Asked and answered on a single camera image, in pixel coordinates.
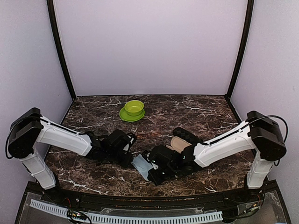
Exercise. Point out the right black frame post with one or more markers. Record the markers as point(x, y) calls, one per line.
point(242, 47)

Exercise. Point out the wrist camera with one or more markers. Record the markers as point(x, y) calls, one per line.
point(146, 156)
point(130, 139)

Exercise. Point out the white slotted cable duct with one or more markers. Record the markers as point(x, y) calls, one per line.
point(116, 216)

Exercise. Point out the light blue cloth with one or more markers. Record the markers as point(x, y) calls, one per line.
point(142, 166)

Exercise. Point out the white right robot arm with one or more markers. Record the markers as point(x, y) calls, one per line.
point(187, 153)

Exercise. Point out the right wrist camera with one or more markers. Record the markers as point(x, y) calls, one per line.
point(146, 156)

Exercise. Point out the left black frame post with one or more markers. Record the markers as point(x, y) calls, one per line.
point(59, 48)

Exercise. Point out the black checkered glasses case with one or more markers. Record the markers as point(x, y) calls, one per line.
point(187, 136)

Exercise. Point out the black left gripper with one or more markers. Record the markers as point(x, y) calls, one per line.
point(126, 161)

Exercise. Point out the green plastic plate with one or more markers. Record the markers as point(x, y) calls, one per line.
point(130, 118)

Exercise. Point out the black frame post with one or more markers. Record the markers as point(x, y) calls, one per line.
point(242, 47)
point(59, 48)

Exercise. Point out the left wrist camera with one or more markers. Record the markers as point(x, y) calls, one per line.
point(130, 139)

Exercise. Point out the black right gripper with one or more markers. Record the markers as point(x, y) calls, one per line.
point(155, 179)

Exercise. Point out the green plastic bowl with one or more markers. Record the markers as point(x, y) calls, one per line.
point(134, 107)

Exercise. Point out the pink translucent sunglasses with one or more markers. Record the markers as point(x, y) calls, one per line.
point(149, 134)

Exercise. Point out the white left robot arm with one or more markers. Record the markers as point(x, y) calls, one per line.
point(32, 128)

